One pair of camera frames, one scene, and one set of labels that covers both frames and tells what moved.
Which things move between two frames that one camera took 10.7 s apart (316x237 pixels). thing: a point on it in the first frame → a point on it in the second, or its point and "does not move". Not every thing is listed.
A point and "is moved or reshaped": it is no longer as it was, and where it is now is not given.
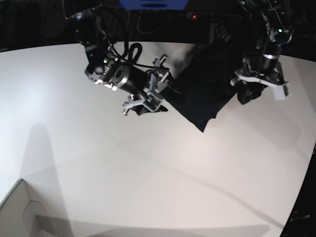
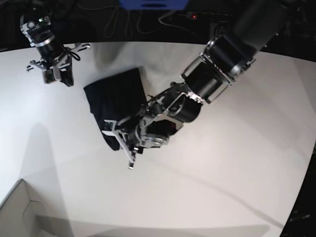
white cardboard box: x=20 y=215 does not move
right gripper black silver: x=267 y=71 → x=151 y=127
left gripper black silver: x=160 y=78 → x=57 y=57
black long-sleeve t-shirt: x=204 y=84 is moved or reshaped
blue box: x=154 y=5 does not move
